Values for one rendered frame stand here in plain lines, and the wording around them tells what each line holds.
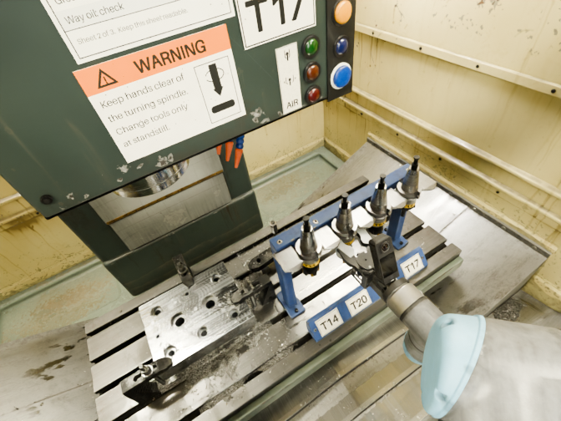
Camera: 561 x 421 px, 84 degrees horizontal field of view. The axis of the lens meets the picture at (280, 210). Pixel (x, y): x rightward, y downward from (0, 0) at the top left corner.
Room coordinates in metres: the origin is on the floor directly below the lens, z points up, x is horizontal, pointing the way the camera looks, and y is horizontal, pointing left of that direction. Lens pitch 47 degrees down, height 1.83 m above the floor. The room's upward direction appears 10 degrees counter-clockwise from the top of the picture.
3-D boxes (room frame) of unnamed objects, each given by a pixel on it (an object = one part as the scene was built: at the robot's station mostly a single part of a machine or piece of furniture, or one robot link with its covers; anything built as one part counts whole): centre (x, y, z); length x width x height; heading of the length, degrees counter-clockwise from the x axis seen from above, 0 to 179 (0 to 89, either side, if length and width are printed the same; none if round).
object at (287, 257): (0.42, 0.00, 1.21); 0.07 x 0.05 x 0.01; 24
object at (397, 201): (0.55, -0.30, 1.21); 0.07 x 0.05 x 0.01; 24
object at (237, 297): (0.49, 0.13, 0.97); 0.13 x 0.03 x 0.15; 114
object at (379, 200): (0.53, -0.25, 1.26); 0.04 x 0.04 x 0.07
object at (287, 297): (0.47, 0.02, 1.05); 0.10 x 0.05 x 0.30; 24
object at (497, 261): (0.76, -0.36, 0.75); 0.89 x 0.70 x 0.26; 24
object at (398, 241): (0.65, -0.38, 1.05); 0.10 x 0.05 x 0.30; 24
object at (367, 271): (0.37, -0.20, 1.16); 0.12 x 0.08 x 0.09; 24
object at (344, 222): (0.49, -0.15, 1.26); 0.04 x 0.04 x 0.07
